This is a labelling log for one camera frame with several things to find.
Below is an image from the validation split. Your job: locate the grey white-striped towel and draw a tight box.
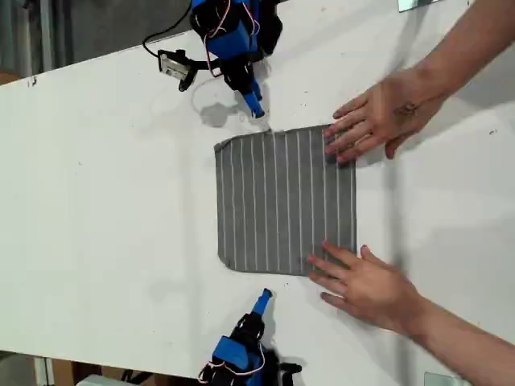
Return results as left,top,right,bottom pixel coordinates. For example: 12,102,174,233
212,124,359,278

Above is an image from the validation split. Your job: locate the person's left hand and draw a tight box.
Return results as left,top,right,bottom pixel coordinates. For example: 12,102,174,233
307,240,426,335

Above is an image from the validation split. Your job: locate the person's right hand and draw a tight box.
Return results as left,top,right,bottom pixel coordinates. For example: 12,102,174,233
323,65,454,165

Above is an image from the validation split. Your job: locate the white container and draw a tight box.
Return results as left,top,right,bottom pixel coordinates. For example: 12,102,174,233
74,373,126,386

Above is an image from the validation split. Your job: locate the red white motor wire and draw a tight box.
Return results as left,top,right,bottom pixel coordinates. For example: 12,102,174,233
197,344,266,385
202,0,262,78

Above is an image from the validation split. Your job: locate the black camera stalk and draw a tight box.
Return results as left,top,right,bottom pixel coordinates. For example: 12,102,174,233
176,58,223,93

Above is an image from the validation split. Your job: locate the black camera box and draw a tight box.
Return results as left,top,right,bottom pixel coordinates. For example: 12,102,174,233
157,48,190,80
277,361,303,377

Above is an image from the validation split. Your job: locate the black camera cable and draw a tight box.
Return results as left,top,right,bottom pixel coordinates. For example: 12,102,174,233
142,0,195,57

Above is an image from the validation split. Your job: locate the metal bracket plate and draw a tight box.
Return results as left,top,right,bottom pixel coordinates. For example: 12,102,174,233
398,0,440,13

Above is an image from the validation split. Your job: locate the grey metal post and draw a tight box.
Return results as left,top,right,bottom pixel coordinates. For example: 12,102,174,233
38,0,56,76

